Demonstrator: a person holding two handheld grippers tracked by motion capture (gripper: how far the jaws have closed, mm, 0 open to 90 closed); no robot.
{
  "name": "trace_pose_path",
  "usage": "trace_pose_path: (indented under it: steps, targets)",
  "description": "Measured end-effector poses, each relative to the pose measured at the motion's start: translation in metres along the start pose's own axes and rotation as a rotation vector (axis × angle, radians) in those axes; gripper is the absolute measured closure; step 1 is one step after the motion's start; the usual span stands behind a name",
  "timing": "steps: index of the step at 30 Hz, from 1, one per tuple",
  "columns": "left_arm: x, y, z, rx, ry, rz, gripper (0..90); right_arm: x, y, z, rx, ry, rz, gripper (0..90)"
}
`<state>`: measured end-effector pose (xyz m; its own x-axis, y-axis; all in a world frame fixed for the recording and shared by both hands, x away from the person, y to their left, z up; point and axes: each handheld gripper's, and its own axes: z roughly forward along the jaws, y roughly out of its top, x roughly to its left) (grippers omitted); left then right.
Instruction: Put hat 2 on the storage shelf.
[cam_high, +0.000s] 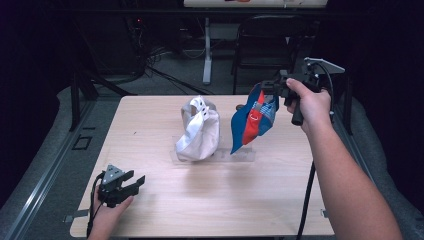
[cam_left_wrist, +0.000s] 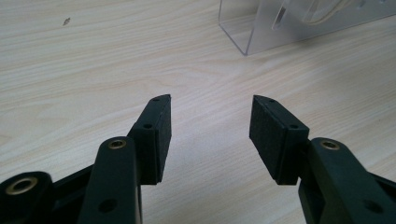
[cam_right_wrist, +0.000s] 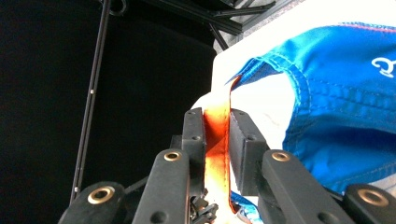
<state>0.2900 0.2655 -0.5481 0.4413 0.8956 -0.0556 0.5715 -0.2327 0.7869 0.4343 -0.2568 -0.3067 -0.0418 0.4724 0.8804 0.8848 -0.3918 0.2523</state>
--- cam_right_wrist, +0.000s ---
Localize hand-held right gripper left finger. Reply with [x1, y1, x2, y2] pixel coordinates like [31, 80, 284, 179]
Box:
[132, 107, 208, 224]

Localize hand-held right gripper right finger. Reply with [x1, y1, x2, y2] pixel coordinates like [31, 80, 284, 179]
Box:
[229, 108, 357, 224]

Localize blue cap with orange strap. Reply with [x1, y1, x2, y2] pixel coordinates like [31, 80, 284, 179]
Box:
[203, 21, 396, 224]

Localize thin black metal pole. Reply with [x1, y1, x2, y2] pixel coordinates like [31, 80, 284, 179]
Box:
[68, 0, 112, 204]

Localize black metal frame bars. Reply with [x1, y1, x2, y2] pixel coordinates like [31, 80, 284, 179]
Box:
[146, 0, 277, 51]

